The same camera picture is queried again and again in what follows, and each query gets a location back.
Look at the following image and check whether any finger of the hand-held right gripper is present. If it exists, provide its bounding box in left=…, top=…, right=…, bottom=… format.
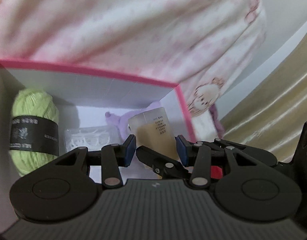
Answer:
left=213, top=137, right=247, bottom=151
left=136, top=145, right=190, bottom=180

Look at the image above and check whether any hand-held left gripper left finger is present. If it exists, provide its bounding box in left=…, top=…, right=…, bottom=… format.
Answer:
left=55, top=134, right=137, bottom=188

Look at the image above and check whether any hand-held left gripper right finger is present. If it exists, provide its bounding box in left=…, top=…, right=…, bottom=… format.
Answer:
left=175, top=134, right=278, bottom=188

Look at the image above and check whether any foundation bottle with gold cap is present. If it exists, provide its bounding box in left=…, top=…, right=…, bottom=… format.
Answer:
left=128, top=107, right=179, bottom=161

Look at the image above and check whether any purple plush toy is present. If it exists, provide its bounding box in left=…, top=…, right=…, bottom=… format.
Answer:
left=105, top=100, right=160, bottom=140

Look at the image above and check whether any clear floss pick box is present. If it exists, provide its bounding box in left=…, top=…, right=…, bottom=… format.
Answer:
left=64, top=126, right=119, bottom=153

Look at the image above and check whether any pink cardboard box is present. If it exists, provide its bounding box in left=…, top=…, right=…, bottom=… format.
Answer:
left=0, top=59, right=197, bottom=235

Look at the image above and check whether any green yarn ball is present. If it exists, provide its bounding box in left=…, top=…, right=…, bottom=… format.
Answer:
left=9, top=88, right=60, bottom=178

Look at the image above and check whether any golden satin curtain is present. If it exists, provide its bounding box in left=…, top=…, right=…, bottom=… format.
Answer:
left=221, top=22, right=307, bottom=163

